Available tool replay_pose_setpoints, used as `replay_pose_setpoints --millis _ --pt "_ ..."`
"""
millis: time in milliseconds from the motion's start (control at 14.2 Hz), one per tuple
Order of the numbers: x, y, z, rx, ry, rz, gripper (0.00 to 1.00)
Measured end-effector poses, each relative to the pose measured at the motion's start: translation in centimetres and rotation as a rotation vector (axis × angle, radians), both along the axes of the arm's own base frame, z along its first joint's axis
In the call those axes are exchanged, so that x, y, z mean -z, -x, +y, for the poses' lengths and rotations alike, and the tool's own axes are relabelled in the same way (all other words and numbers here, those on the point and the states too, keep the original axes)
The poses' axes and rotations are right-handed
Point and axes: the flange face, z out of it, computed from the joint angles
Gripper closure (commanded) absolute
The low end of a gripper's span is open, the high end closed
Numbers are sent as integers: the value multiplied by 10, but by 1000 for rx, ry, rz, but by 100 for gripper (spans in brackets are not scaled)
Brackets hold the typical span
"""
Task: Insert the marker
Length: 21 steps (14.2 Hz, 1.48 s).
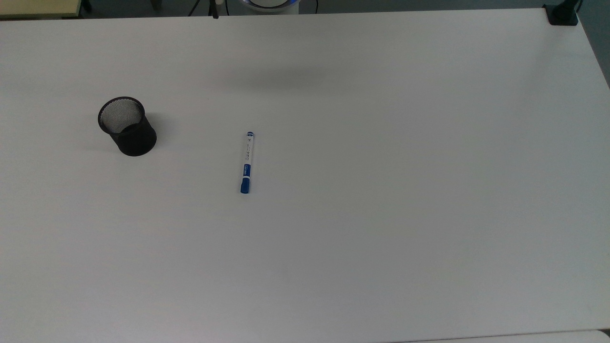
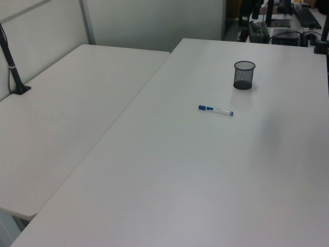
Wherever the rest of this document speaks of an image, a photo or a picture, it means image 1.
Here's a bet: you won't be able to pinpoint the blue and white marker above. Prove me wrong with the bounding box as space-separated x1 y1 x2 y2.
240 131 255 195

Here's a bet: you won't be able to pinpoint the black camera pole with clamp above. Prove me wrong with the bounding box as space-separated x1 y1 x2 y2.
543 0 584 27

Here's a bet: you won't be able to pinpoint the pale yellow table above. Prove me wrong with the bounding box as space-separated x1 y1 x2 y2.
0 0 82 20

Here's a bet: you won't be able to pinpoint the black mesh pen cup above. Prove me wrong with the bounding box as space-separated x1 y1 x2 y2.
98 96 158 157

